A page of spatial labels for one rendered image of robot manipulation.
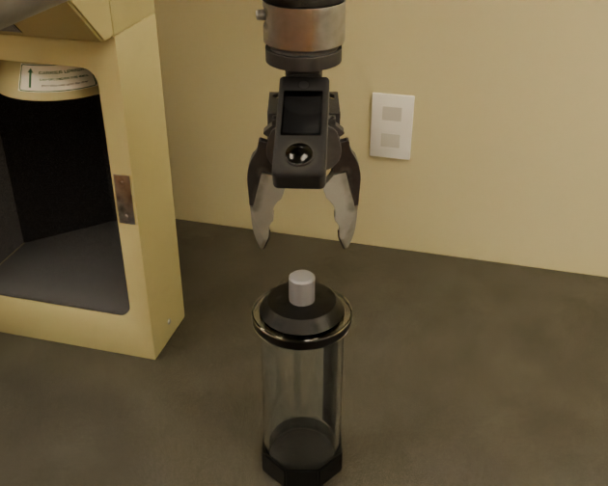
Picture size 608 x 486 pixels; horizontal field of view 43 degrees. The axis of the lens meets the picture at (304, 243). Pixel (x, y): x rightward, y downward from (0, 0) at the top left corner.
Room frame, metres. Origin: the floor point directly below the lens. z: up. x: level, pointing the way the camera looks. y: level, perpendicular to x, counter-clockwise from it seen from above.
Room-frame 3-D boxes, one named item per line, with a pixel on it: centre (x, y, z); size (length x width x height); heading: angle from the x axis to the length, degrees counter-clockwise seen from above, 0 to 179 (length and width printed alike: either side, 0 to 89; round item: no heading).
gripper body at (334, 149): (0.71, 0.00, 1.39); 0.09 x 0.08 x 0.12; 0
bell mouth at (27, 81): (1.00, 0.32, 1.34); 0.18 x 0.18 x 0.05
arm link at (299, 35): (0.71, 0.00, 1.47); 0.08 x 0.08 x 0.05
